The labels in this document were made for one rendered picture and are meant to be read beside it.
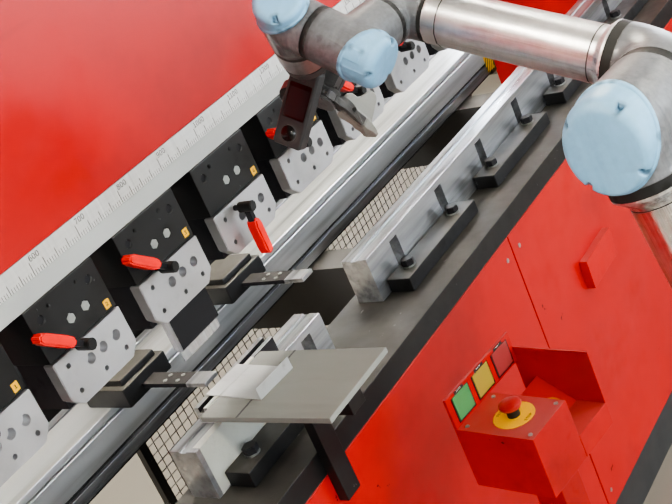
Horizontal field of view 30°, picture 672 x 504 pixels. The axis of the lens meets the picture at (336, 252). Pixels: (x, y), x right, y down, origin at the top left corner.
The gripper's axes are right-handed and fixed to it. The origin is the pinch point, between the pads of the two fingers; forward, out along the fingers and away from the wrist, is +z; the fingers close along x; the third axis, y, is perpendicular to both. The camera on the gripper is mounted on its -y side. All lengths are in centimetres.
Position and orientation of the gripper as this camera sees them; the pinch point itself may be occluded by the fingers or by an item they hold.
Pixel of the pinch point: (331, 126)
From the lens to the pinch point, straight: 194.8
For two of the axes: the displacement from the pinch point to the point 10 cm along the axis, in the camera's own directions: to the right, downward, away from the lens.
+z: 2.2, 3.3, 9.2
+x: -8.9, -3.2, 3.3
